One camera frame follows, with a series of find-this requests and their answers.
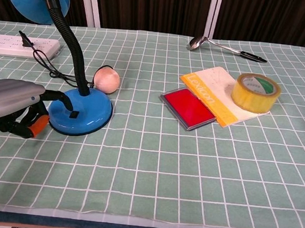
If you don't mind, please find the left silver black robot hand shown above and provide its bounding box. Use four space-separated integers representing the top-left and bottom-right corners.
0 77 76 143

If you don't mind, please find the blue desk lamp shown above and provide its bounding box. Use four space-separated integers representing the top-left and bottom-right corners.
0 0 123 140

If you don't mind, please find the white power strip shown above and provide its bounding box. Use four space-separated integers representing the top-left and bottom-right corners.
0 34 62 61

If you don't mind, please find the pink peach ball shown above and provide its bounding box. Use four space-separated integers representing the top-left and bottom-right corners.
93 65 122 95

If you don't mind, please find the dark brown curtain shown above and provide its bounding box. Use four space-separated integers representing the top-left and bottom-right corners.
0 0 305 48

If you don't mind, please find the green checkered tablecloth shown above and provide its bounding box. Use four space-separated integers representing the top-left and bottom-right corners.
0 11 305 228

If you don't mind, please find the red ink pad case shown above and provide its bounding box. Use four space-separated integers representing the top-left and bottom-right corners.
156 85 220 134

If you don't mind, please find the white yellow Lexicon book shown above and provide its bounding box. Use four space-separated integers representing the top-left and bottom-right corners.
176 63 274 132

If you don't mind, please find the yellow packing tape roll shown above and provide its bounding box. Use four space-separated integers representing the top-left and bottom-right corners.
229 71 283 115

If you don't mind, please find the black power plug and cord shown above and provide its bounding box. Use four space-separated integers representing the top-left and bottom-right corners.
14 30 99 88

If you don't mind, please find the white vertical frame post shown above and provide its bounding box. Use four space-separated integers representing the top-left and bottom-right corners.
203 0 224 40
76 0 103 29

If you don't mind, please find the metal spoon black handle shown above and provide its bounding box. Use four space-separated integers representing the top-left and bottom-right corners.
187 35 269 64

